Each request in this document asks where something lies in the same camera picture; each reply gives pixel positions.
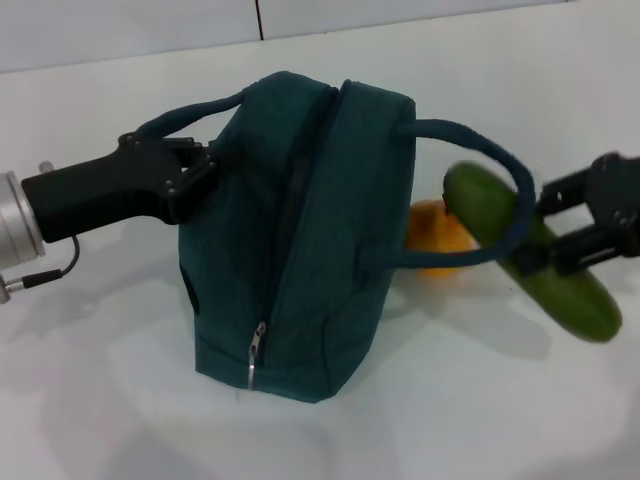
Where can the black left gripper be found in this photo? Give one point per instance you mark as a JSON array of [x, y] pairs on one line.
[[90, 195]]

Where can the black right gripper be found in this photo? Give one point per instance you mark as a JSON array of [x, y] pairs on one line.
[[620, 200]]

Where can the green cucumber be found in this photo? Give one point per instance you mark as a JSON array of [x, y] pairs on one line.
[[480, 200]]

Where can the dark teal zip bag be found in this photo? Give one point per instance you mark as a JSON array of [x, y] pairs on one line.
[[250, 250]]

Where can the yellow pear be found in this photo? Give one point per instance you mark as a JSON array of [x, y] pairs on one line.
[[440, 245]]

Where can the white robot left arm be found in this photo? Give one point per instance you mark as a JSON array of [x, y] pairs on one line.
[[17, 220]]

